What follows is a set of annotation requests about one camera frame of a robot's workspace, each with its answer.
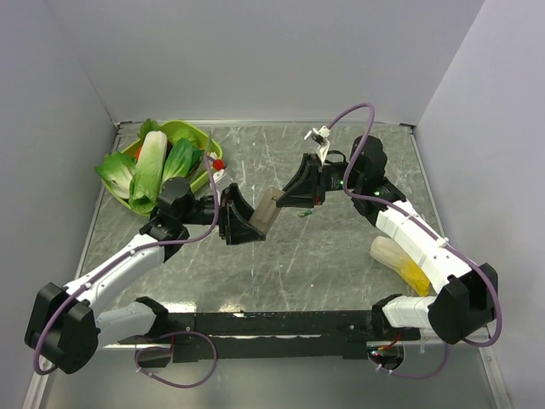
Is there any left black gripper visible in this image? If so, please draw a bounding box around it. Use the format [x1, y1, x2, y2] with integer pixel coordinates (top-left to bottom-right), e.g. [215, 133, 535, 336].
[179, 182, 266, 245]

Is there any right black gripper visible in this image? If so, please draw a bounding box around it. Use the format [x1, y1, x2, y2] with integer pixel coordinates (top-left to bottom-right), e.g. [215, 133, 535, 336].
[275, 153, 364, 209]

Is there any beige remote control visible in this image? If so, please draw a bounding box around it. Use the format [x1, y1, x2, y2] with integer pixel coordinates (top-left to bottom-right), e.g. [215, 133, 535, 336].
[250, 186, 284, 234]

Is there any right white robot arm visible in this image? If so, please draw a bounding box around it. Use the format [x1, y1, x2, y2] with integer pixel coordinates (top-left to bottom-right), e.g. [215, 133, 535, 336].
[276, 135, 502, 345]

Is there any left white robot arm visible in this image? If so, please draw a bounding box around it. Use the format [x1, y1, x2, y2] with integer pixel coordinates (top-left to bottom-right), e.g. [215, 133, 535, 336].
[25, 177, 270, 375]

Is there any green plastic basket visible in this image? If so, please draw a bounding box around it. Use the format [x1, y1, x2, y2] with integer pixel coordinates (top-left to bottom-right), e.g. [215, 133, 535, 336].
[102, 118, 223, 216]

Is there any green bok choy right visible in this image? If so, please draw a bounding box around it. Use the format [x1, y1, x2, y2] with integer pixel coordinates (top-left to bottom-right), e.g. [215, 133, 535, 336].
[161, 138, 204, 186]

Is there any long white green cabbage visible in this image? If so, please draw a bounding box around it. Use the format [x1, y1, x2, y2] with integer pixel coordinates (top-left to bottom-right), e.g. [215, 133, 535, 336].
[129, 130, 168, 214]

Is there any yellow napa cabbage toy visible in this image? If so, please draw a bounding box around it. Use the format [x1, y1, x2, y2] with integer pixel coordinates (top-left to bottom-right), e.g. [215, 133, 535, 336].
[370, 236, 431, 297]

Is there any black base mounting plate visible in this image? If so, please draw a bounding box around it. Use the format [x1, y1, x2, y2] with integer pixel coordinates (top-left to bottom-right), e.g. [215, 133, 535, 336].
[120, 310, 421, 363]

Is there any green lettuce leaf left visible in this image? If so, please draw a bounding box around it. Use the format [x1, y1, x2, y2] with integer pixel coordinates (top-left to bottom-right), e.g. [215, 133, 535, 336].
[95, 152, 136, 200]

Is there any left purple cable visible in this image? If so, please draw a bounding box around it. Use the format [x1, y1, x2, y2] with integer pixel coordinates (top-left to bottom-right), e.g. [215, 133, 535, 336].
[32, 153, 222, 388]

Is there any purple cable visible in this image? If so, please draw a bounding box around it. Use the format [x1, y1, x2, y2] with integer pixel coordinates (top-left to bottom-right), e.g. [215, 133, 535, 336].
[325, 102, 502, 379]
[32, 153, 222, 388]

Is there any aluminium rail frame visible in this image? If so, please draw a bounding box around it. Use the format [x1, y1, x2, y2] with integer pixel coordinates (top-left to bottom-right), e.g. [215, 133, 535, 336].
[23, 123, 512, 408]

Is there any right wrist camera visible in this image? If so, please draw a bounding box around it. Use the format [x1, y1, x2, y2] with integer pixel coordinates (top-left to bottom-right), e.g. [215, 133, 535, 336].
[304, 126, 331, 164]

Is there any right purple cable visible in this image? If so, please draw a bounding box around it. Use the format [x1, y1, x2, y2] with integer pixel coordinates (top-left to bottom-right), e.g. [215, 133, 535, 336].
[325, 102, 502, 379]

